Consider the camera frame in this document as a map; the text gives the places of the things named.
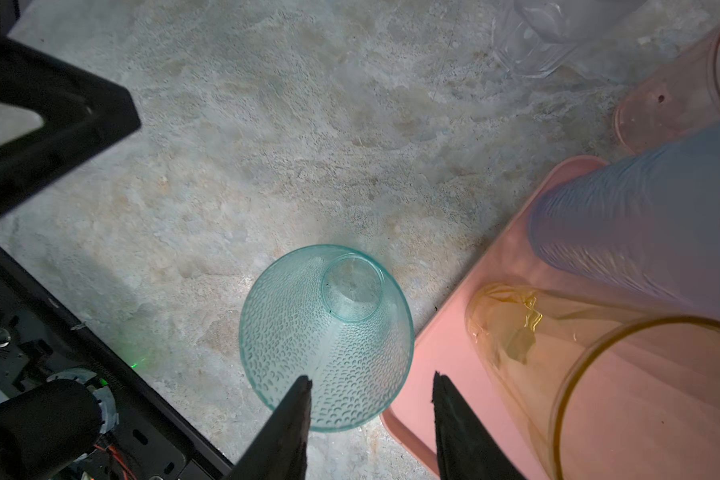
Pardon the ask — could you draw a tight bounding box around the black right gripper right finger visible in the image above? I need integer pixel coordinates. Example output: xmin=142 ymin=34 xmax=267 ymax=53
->
xmin=432 ymin=372 xmax=524 ymax=480

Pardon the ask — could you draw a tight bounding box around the pink plastic tray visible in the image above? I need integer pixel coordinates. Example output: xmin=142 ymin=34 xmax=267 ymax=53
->
xmin=380 ymin=154 xmax=720 ymax=480

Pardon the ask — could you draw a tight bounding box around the pink plastic cup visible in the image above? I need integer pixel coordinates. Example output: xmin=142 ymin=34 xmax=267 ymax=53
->
xmin=614 ymin=25 xmax=720 ymax=155

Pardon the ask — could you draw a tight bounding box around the blue textured plastic tumbler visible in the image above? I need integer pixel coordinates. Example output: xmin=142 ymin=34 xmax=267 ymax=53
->
xmin=528 ymin=123 xmax=720 ymax=320

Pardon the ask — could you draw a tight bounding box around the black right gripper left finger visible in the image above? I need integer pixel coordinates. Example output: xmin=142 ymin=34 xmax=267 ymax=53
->
xmin=225 ymin=375 xmax=312 ymax=480

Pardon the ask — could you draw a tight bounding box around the clear faceted glass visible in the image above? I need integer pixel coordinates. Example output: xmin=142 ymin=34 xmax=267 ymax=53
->
xmin=493 ymin=0 xmax=643 ymax=78

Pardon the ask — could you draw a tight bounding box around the yellow plastic tumbler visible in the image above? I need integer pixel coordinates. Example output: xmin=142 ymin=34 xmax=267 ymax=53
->
xmin=466 ymin=283 xmax=720 ymax=479

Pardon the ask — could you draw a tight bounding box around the green textured plastic tumbler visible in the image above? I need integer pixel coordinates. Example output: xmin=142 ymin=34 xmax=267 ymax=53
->
xmin=239 ymin=244 xmax=414 ymax=432

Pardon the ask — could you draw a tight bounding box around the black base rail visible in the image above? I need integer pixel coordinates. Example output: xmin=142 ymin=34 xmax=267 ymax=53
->
xmin=0 ymin=247 xmax=233 ymax=479

